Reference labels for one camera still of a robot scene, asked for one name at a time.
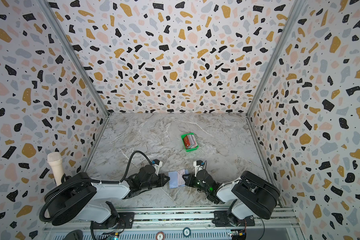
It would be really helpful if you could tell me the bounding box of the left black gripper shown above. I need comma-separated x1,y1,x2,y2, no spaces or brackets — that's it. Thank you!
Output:
142,173,173,191

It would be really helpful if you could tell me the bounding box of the white pink credit card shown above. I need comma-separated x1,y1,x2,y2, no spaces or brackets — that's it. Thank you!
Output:
177,170,186,186

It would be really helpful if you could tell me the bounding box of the blue credit card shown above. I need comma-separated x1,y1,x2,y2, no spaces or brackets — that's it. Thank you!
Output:
168,172,184,189

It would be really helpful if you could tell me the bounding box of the grey card holder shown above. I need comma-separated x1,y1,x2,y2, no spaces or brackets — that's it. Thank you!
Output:
167,168,190,189

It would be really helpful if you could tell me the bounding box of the green card tray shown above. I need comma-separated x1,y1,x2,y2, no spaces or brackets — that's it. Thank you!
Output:
181,133,199,153

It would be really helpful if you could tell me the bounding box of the cards stack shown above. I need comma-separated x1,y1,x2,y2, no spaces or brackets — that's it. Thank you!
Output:
183,134,198,150

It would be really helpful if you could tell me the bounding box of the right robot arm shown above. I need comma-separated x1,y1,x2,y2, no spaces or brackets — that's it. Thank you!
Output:
182,170,281,220

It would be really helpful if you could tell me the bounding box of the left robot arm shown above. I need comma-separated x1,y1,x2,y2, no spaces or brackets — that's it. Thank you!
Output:
39,164,170,228

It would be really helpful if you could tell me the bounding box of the green round marker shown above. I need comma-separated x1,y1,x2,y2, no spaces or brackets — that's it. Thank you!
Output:
183,227,191,238

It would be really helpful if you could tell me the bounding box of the red round marker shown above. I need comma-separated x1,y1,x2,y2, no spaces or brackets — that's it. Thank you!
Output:
155,232,165,240

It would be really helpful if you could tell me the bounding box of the beige microphone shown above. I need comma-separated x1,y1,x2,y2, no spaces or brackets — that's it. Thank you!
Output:
47,152,65,186

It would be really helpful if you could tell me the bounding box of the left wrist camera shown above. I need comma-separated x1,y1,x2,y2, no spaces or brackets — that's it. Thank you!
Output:
152,160,163,175

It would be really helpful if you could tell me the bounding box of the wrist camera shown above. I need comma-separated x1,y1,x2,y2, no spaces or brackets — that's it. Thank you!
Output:
152,160,163,175
194,160,206,177

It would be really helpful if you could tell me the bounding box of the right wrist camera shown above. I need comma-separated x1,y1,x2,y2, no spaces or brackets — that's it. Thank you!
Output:
194,160,206,177

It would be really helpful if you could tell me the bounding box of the black corrugated cable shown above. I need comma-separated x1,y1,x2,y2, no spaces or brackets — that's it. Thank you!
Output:
38,150,152,223

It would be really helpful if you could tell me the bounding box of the aluminium mounting rail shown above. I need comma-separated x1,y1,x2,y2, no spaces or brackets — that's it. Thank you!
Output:
41,206,304,240

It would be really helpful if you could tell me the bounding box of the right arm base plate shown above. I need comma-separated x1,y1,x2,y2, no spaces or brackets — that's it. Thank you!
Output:
212,211,255,228

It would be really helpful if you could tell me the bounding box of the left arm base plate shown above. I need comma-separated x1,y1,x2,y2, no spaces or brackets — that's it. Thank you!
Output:
92,212,135,230

